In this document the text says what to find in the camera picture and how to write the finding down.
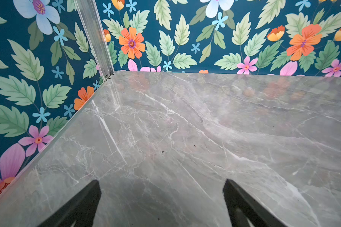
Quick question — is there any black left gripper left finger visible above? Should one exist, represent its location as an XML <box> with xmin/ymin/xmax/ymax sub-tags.
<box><xmin>40</xmin><ymin>180</ymin><xmax>101</xmax><ymax>227</ymax></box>

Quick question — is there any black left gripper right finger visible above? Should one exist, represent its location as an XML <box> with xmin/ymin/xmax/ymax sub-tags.
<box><xmin>223</xmin><ymin>179</ymin><xmax>285</xmax><ymax>227</ymax></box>

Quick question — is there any aluminium corner frame post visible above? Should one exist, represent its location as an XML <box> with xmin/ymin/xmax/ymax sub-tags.
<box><xmin>74</xmin><ymin>0</ymin><xmax>115</xmax><ymax>81</ymax></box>

